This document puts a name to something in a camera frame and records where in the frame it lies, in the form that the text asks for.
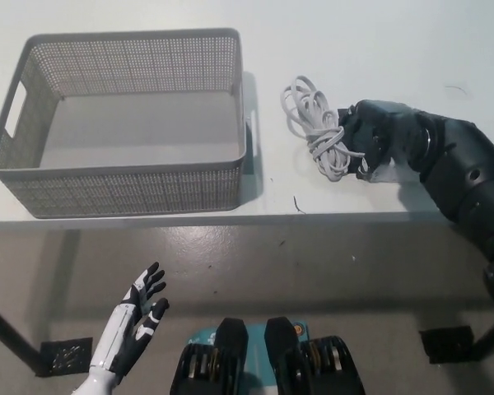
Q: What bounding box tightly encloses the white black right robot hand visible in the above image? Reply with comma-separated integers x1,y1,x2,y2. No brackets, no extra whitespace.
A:
337,99,433,180

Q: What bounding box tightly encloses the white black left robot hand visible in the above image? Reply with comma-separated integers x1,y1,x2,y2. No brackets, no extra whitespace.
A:
89,261,170,378

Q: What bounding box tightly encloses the white power strip with cord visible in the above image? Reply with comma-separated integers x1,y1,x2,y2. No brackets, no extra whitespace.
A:
279,75,400,184

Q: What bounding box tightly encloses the grey perforated plastic basket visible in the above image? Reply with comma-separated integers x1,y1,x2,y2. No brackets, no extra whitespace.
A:
0,27,259,219

